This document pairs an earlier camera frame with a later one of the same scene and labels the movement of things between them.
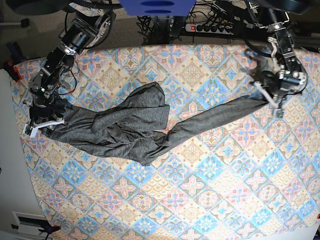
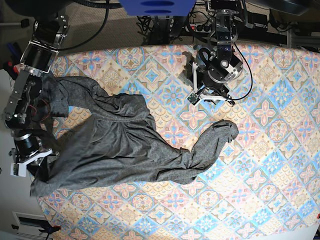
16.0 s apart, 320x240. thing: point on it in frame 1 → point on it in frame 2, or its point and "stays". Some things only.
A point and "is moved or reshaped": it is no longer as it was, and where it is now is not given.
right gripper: [289, 77] → [208, 88]
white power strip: [213, 29] stays
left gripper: [44, 112] → [28, 149]
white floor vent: [29, 224] stays
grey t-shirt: [123, 126] is moved or reshaped
